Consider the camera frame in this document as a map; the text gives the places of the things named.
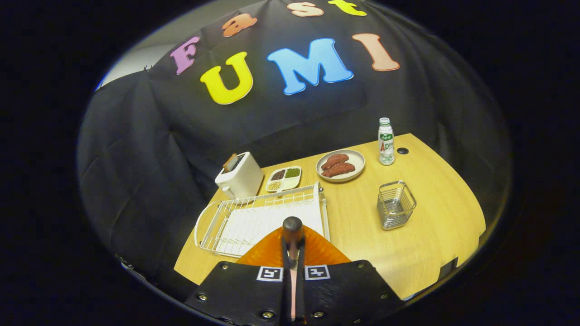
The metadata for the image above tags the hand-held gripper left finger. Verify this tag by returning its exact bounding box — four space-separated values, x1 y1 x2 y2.
185 226 291 326

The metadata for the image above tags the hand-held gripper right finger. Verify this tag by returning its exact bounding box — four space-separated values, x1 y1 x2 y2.
295 225 404 326

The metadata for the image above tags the white wire dish rack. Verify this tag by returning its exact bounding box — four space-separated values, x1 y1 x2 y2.
195 182 330 259

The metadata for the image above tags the silver wire basket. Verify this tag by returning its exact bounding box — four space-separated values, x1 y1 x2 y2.
377 181 417 230

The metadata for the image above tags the beige round food plate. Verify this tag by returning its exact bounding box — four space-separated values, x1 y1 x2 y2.
316 149 366 183

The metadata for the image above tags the white toaster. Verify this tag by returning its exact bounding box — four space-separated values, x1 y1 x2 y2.
215 152 264 200

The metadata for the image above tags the white divided snack tray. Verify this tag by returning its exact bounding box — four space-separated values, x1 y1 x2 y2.
266 166 302 193

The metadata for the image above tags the red-brown sausage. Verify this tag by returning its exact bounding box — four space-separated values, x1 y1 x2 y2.
322 163 356 178
321 154 350 170

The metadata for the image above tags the white green-label drink bottle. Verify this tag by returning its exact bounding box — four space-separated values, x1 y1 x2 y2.
378 118 395 166

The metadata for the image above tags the black backdrop cloth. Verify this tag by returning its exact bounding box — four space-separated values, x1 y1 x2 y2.
77 0 512 290

